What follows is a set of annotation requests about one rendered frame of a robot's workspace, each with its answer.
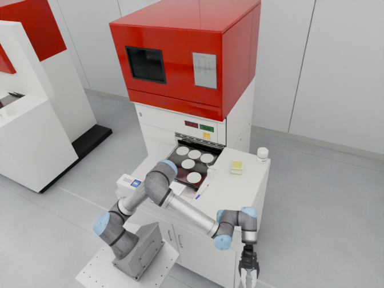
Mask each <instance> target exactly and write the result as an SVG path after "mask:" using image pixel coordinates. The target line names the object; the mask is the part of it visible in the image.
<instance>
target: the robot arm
mask: <svg viewBox="0 0 384 288"><path fill-rule="evenodd" d="M176 175H177V167H176V165H175V164H173V163H172V161H170V160H166V159H163V160H160V161H159V162H158V163H157V164H156V165H155V166H154V167H153V168H152V169H151V170H150V171H149V172H148V173H147V174H146V178H145V180H144V181H143V182H142V183H141V184H140V185H139V186H138V187H136V188H135V189H134V190H133V191H132V192H131V193H130V194H129V195H128V196H126V197H122V198H120V199H119V200H117V201H116V203H115V204H114V206H113V207H112V208H111V209H110V210H109V211H108V212H107V211H106V212H104V213H103V214H102V215H101V216H100V217H99V218H98V219H97V221H96V222H95V224H94V226H93V231H94V232H95V233H96V234H97V235H98V236H99V237H100V238H101V239H102V240H104V241H105V242H106V243H107V244H108V245H109V246H110V247H111V249H112V251H113V253H114V255H115V257H116V258H117V259H118V260H122V259H123V258H124V257H125V256H127V255H128V254H129V253H130V252H131V251H132V249H133V248H134V247H135V246H136V244H137V242H138V240H139V237H138V236H137V235H136V234H133V233H131V232H129V231H127V230H126V229H125V228H124V227H123V225H124V224H125V222H126V221H127V220H128V219H129V218H130V217H131V216H132V215H133V214H134V213H135V212H136V210H137V207H138V206H139V205H141V204H142V203H143V202H144V201H145V200H147V199H148V198H150V199H151V200H152V201H153V202H154V203H155V204H156V205H158V206H159V207H165V208H167V209H168V210H170V211H171V212H173V213H174V214H176V215H177V216H179V217H180V218H182V219H183V220H185V221H186V222H188V223H189V224H191V225H193V226H194V227H196V228H197V229H198V230H200V231H201V232H203V233H205V234H206V235H208V236H209V237H211V238H212V239H213V240H214V246H215V247H216V248H217V249H219V250H227V249H229V247H230V245H231V242H232V237H233V232H234V227H235V226H241V232H240V234H241V238H242V243H245V246H244V247H243V251H242V253H241V260H239V265H238V270H239V274H240V277H241V281H242V284H243V286H244V288H246V275H247V270H246V269H252V271H251V276H252V279H251V282H252V284H251V288H255V285H256V282H257V279H258V276H259V262H257V253H256V252H254V250H253V245H254V244H257V241H256V240H257V210H256V208H254V207H241V210H240V211H239V210H226V209H225V210H218V211H217V217H216V219H217V221H215V220H214V219H212V218H211V217H209V216H208V215H206V214H205V213H203V212H202V211H200V210H199V209H197V208H196V207H194V206H193V205H191V204H190V203H188V202H187V201H185V200H184V199H182V198H181V197H179V196H177V195H176V194H174V193H173V190H172V189H171V188H169V186H170V184H171V183H172V181H173V180H174V178H175V177H176Z"/></svg>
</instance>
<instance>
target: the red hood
mask: <svg viewBox="0 0 384 288"><path fill-rule="evenodd" d="M260 16H261V0H161V1H158V2H156V3H154V4H152V5H149V6H146V7H144V8H142V9H140V10H137V11H135V12H133V13H131V14H128V15H126V16H124V17H121V18H119V19H116V20H114V21H112V22H110V23H109V27H110V31H111V34H112V38H113V41H114V45H115V49H116V52H117V56H118V60H119V64H120V66H121V70H122V74H123V78H124V81H125V85H126V88H127V92H128V95H129V99H130V101H132V102H137V103H142V104H145V105H150V106H155V107H160V108H163V109H168V110H172V111H177V112H180V113H185V114H190V115H194V116H198V117H202V118H207V119H212V120H215V121H220V122H223V120H224V119H225V118H226V116H227V115H228V113H229V112H230V110H231V109H232V108H233V106H234V105H235V103H236V102H237V100H238V99H239V98H240V96H241V95H242V93H243V92H244V91H245V89H246V88H247V87H248V85H249V83H250V82H251V81H252V79H253V78H254V77H255V70H256V62H257V49H258V36H259V23H260Z"/></svg>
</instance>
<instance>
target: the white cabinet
mask: <svg viewBox="0 0 384 288"><path fill-rule="evenodd" d="M267 179H268V176H267V178H266V181H265V184H264V186H263V188H262V191H261V194H260V196H259V198H258V201H257V204H256V206H255V208H256V210H257V233H258V230H259V227H260V222H261V216H262V209H263V203H264V198H265V192H266V185H267ZM155 222H159V225H158V226H159V229H160V231H161V235H162V238H163V239H164V240H165V241H167V242H168V243H169V244H170V245H171V246H172V247H173V248H174V249H175V250H176V251H177V252H178V253H179V254H180V256H179V257H178V259H177V261H176V263H177V264H179V265H181V266H183V267H185V268H187V269H189V270H191V271H193V272H195V273H197V274H199V275H201V276H203V277H205V278H207V279H209V280H211V281H213V282H215V283H217V284H219V285H221V286H223V287H225V288H238V287H239V284H240V281H241V277H240V274H239V270H238V265H239V260H241V253H242V251H243V247H244V246H245V243H242V242H241V244H240V245H238V244H236V243H234V242H231V245H230V247H229V249H227V250H219V249H217V248H216V247H215V246H214V240H213V239H212V238H211V237H209V236H208V235H206V234H205V233H203V232H201V231H200V230H198V229H197V228H196V227H194V226H193V225H191V224H189V223H185V222H182V221H180V220H178V219H175V218H173V217H171V216H169V215H166V214H164V213H162V212H159V211H157V210H154V209H152V208H150V207H147V206H145V205H143V204H141V205H139V206H138V207H137V210H136V212H135V213H134V214H133V215H132V216H131V217H130V218H129V219H128V223H133V224H136V225H141V226H144V225H148V224H151V223H155Z"/></svg>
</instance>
